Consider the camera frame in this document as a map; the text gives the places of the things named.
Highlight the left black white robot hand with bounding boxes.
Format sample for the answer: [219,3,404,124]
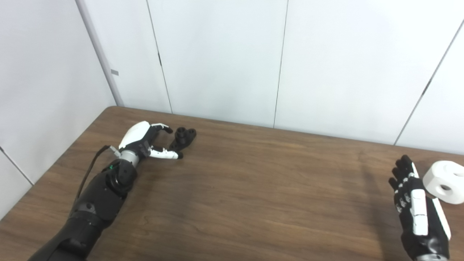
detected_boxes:
[119,121,184,160]

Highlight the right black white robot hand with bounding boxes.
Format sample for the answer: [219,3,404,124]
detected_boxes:
[389,155,452,260]

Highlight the round white plastic piece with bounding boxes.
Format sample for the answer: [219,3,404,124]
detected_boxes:
[423,161,464,204]

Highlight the black plastic holder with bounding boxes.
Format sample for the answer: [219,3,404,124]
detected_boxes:
[169,127,197,153]

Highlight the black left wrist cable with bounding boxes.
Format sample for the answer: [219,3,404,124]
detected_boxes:
[74,145,122,203]

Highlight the grey wall corner post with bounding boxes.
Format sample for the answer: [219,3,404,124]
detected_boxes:
[75,0,124,107]

